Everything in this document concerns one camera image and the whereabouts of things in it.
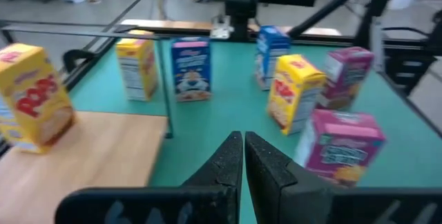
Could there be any green table mat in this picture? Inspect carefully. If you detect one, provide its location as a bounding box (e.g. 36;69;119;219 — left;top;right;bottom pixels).
68;39;442;224

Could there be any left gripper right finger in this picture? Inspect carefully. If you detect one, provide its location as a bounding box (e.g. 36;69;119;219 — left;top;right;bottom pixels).
244;131;332;224

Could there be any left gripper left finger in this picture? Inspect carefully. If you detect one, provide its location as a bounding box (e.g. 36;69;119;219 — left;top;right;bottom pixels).
181;131;244;224

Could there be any black metal shelf frame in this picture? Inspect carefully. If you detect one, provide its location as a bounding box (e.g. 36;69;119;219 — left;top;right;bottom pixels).
0;19;174;140

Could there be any black frame clamp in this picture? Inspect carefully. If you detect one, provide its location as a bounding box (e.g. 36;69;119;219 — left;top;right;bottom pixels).
61;49;97;75

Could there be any yellow Corn Pops box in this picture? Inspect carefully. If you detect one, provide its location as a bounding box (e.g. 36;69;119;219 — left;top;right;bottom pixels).
115;30;160;102
0;43;76;155
267;54;327;136

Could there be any blue Frosted Flakes box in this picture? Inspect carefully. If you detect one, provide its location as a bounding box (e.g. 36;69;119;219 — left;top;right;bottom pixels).
171;36;212;103
254;26;291;91

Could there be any pink Raisin Bran box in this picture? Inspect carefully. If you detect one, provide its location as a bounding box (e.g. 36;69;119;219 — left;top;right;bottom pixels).
295;109;387;187
316;46;376;111

